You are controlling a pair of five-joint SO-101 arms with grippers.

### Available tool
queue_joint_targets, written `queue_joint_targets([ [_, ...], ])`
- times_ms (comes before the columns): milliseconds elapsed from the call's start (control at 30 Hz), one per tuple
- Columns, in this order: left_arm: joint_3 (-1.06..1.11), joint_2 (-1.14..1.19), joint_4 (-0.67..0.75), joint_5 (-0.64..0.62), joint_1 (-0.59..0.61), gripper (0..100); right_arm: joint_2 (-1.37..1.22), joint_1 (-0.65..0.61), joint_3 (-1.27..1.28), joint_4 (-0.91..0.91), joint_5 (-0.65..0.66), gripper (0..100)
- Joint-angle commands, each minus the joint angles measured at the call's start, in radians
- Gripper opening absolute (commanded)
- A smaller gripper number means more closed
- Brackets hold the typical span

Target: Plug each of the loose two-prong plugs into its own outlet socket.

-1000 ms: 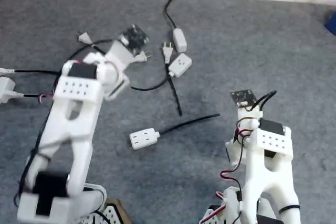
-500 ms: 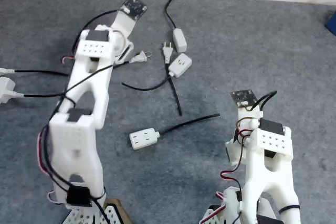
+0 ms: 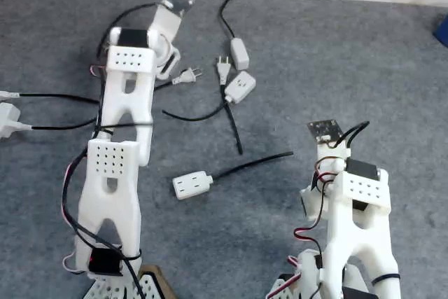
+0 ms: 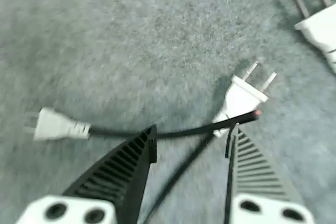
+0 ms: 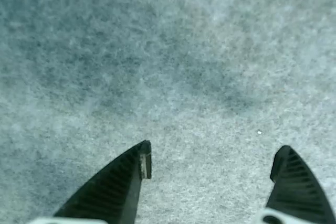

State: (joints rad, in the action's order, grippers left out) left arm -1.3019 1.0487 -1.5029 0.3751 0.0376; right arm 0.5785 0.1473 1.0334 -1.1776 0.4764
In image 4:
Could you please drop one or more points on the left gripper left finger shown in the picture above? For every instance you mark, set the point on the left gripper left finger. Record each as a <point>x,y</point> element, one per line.
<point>123,166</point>

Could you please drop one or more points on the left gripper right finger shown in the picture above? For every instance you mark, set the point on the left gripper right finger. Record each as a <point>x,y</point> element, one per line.
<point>249,171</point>

